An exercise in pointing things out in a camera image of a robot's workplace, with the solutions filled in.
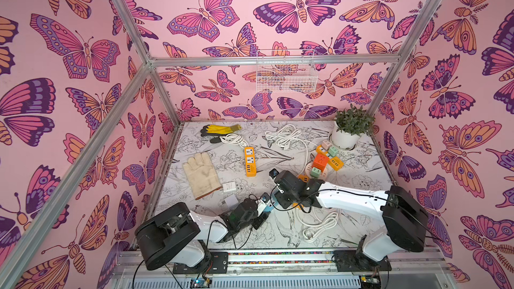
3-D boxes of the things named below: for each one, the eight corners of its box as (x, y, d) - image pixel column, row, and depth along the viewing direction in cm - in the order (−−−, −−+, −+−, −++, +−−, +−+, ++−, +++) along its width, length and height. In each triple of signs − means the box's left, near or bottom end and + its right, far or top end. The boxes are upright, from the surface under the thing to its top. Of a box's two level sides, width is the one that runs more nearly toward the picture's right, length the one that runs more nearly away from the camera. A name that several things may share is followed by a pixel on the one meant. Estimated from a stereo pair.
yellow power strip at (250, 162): (245, 177, 99) (245, 173, 96) (245, 150, 109) (245, 147, 106) (256, 176, 99) (256, 172, 96) (255, 150, 109) (255, 146, 107)
